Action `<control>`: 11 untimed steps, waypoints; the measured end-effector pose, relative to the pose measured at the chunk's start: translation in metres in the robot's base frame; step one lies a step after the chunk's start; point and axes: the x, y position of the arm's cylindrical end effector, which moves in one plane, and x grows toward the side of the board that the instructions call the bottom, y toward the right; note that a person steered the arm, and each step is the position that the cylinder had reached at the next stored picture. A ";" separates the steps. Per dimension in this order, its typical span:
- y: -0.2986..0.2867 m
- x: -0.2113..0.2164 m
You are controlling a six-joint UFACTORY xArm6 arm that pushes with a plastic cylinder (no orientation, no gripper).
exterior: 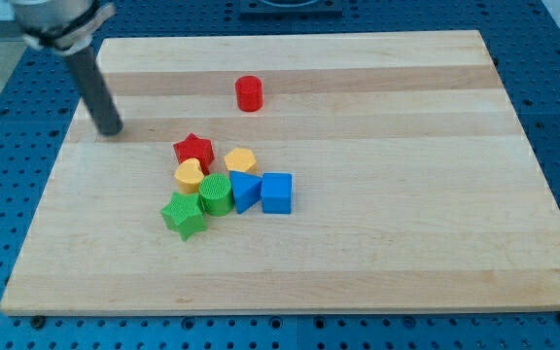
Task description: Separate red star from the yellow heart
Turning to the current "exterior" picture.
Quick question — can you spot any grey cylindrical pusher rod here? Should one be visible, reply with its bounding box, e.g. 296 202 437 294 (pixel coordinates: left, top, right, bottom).
64 46 123 136

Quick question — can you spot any red star block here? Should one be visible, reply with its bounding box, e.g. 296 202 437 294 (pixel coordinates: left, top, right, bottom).
173 133 215 175

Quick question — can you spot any yellow heart block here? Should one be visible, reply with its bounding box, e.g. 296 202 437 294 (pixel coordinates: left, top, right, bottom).
174 157 205 194

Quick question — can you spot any green star block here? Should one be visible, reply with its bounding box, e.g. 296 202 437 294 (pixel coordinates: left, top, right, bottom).
160 192 207 241

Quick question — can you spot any red cylinder block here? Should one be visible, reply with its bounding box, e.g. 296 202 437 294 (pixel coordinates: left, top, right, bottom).
234 76 263 112

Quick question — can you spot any yellow hexagon block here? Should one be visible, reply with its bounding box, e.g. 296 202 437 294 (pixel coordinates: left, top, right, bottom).
224 148 258 174

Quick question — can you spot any green cylinder block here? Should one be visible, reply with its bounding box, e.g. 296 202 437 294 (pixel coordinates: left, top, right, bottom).
198 173 234 217

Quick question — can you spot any blue triangle block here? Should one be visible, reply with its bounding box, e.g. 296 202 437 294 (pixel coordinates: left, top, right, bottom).
229 171 263 214

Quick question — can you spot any blue cube block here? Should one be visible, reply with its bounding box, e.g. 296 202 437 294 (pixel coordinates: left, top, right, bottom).
261 173 293 214

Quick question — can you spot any wooden board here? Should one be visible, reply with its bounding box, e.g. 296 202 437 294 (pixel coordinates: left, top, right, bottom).
0 30 560 316

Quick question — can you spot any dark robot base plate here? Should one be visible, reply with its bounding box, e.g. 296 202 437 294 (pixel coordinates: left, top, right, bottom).
237 0 343 16

